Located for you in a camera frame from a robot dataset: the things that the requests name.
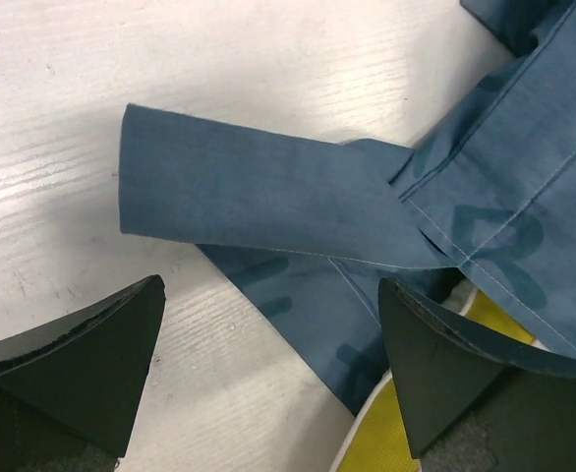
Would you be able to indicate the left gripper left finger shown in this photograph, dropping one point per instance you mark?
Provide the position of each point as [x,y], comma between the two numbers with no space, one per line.
[70,389]

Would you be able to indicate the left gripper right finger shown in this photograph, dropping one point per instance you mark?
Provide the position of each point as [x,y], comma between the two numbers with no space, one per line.
[472,399]

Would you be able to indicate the white pillow with yellow edge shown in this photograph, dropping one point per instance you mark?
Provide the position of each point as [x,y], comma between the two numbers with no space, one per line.
[377,441]

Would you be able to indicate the blue cartoon print pillowcase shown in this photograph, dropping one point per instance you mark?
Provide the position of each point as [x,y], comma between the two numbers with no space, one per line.
[307,230]

